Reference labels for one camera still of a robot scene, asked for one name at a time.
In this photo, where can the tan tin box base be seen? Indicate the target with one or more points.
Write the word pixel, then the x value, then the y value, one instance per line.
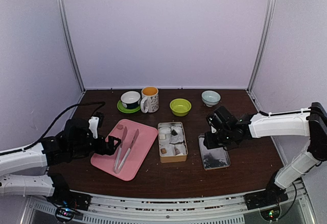
pixel 172 159

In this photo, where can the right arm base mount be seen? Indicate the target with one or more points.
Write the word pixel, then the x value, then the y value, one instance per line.
pixel 268 204

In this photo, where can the bear print tin lid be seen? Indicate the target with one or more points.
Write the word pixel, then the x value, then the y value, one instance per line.
pixel 213 159

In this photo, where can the dark heart chocolate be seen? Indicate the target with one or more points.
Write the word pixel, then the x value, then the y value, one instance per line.
pixel 174 133

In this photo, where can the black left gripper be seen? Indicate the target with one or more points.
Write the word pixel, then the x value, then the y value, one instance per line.
pixel 101 150

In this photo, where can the left rear aluminium frame post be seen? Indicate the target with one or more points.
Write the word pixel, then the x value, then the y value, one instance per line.
pixel 69 44

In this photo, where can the light blue patterned bowl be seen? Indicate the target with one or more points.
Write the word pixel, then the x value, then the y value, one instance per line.
pixel 210 98

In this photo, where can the right rear aluminium frame post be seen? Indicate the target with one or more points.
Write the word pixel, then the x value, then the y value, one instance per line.
pixel 262 44

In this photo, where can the green saucer plate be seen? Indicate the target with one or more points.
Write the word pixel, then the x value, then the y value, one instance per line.
pixel 122 109

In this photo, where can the white paper cupcake liner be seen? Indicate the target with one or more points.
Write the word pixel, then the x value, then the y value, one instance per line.
pixel 182 148
pixel 178 138
pixel 167 150
pixel 167 132

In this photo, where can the aluminium frame post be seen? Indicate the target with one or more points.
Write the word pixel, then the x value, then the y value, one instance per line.
pixel 69 44
pixel 262 44

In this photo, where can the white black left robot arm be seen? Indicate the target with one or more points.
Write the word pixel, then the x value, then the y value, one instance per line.
pixel 47 151

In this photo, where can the navy white dotted bowl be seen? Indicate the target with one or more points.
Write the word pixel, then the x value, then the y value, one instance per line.
pixel 131 99

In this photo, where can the light brown chocolate square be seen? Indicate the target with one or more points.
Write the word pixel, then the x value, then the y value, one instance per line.
pixel 163 151

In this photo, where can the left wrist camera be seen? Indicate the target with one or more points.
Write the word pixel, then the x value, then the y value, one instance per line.
pixel 95 122

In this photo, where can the floral white mug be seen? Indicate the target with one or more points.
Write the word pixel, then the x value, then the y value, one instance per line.
pixel 150 100

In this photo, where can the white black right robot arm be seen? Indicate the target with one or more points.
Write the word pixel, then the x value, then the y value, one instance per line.
pixel 308 123

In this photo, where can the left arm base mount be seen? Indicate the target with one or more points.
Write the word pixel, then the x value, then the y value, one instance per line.
pixel 69 205

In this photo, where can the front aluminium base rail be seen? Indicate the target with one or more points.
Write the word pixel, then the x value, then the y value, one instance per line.
pixel 216 209

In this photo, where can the right aluminium table rail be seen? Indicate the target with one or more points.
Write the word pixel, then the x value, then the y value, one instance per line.
pixel 275 141

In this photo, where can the pink plastic tray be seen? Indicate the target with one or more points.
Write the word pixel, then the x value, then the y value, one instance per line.
pixel 146 138

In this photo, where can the lime green bowl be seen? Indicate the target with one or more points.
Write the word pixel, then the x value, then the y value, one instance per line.
pixel 180 107

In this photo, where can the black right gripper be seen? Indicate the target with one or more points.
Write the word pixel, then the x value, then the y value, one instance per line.
pixel 209 143

